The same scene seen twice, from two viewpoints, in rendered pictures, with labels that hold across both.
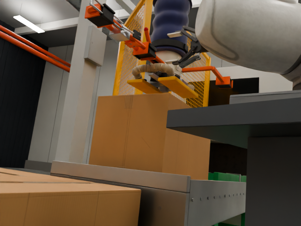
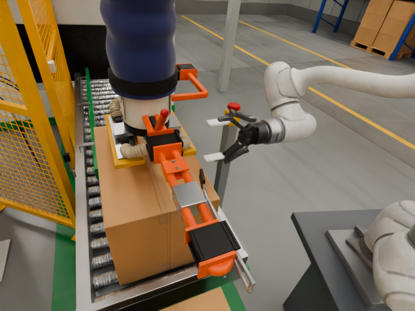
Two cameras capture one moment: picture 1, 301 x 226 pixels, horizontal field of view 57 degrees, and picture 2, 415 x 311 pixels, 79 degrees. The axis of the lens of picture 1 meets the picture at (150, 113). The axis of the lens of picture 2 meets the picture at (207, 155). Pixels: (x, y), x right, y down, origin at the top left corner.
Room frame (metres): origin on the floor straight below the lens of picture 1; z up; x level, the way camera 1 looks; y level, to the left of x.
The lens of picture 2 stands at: (0.88, 0.49, 1.64)
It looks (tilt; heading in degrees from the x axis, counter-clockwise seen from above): 38 degrees down; 303
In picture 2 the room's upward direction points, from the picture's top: 7 degrees clockwise
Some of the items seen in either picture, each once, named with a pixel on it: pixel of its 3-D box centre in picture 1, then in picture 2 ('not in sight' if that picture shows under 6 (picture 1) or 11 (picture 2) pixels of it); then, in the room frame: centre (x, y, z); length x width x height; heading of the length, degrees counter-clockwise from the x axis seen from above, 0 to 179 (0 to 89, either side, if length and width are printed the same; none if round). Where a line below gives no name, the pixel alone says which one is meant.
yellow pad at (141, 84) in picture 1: (149, 87); (121, 133); (1.57, 0.02, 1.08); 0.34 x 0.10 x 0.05; 150
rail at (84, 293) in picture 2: not in sight; (81, 145); (2.38, -0.18, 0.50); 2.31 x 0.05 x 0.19; 149
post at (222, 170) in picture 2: not in sight; (221, 178); (1.44, -0.59, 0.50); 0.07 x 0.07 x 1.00; 59
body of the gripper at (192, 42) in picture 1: (201, 44); (251, 134); (1.15, -0.19, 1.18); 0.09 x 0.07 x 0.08; 60
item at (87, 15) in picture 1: (99, 15); (208, 247); (1.01, 0.24, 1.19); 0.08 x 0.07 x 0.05; 150
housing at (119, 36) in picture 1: (119, 32); (188, 199); (1.12, 0.17, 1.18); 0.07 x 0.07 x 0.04; 60
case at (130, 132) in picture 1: (156, 145); (150, 190); (1.52, -0.05, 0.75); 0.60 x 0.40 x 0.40; 149
